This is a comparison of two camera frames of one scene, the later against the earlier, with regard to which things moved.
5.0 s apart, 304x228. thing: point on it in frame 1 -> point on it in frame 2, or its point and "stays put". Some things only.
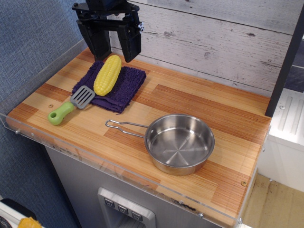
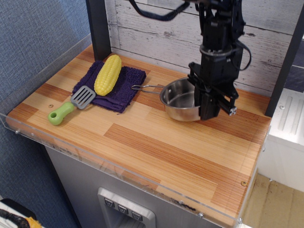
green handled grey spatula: (81, 99) stays put
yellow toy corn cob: (107, 75) stays put
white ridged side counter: (282, 160) stays put
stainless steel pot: (176, 145) -> (179, 98)
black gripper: (96, 17) -> (219, 74)
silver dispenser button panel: (118, 212) stays put
